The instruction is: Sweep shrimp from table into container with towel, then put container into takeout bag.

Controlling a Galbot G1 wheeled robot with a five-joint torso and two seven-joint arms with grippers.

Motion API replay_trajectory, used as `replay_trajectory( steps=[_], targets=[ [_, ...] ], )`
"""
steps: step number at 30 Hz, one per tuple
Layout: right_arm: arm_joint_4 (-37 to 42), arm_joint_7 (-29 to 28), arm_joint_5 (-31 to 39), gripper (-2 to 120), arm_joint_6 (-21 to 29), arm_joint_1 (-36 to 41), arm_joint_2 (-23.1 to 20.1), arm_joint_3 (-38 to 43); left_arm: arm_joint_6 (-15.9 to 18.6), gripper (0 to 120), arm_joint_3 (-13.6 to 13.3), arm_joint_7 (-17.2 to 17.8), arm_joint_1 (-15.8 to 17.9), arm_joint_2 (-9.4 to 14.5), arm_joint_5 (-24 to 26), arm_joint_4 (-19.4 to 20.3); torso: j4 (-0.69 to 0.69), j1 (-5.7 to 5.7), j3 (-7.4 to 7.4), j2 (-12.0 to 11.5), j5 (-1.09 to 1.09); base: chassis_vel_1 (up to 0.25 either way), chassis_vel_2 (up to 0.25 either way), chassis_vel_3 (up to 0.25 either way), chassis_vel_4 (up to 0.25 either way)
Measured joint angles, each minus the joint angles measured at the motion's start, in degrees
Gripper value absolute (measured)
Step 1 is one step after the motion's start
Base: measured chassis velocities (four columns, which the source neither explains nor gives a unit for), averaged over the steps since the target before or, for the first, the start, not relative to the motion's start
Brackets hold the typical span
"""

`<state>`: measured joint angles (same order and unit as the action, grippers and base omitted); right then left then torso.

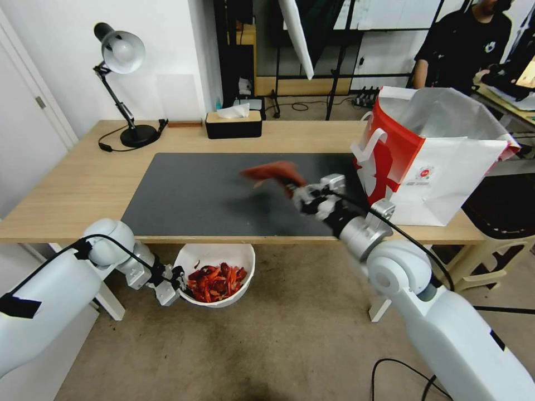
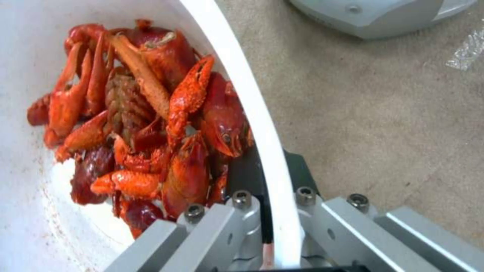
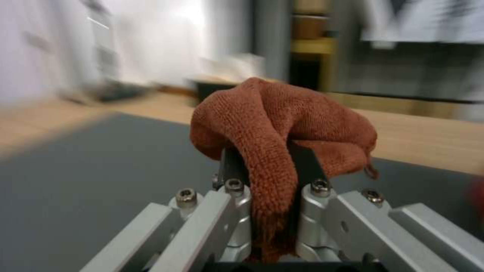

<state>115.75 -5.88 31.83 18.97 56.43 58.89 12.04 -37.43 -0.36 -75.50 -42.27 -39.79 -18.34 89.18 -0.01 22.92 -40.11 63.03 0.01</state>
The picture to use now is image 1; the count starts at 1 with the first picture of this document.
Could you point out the person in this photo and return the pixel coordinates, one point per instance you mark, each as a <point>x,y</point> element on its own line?
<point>468,41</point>

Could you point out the silver door hinge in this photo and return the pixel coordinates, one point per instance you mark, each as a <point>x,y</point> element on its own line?
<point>39,102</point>

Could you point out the black silver desk lamp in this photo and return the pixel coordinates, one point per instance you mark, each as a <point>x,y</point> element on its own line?
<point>123,50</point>

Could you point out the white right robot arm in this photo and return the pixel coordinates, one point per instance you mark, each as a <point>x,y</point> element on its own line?
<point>443,330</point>

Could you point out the beige plastic chair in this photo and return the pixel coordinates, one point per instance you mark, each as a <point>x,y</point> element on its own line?
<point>476,259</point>

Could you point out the black table mat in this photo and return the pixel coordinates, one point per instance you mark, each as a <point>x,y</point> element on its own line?
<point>188,200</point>

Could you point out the red shrimp pile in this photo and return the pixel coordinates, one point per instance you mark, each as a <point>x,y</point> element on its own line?
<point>215,282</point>

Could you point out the black chair cushion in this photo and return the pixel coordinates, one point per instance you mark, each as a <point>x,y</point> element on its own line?
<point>501,213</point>

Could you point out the white round container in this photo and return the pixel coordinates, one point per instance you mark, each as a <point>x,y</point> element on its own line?
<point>239,255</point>

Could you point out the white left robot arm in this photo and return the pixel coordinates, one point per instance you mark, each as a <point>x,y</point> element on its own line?
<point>50,300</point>

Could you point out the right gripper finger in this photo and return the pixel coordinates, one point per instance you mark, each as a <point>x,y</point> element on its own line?
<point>303,191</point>
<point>306,207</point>

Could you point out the white leaning panel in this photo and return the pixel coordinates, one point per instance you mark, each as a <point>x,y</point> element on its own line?
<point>299,37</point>

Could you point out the person's forearm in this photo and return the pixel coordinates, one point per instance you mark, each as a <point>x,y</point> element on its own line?
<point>420,75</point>

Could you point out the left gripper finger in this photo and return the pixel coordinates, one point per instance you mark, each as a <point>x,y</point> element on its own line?
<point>180,285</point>
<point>177,272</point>

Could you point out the black power strip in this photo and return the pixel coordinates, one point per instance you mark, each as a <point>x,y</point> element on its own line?
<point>365,98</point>

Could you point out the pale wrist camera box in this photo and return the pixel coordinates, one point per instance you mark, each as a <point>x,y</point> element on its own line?
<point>333,183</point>
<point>167,295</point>

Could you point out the red white takeout bag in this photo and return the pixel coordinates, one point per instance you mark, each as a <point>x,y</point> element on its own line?
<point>439,175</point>

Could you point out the black tissue box wooden lid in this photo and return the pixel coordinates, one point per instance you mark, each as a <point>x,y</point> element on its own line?
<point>234,127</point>

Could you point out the white tissue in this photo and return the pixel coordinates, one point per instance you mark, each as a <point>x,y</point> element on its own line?
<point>234,111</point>

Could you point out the wooden table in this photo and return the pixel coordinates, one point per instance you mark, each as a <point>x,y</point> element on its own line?
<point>96,188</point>

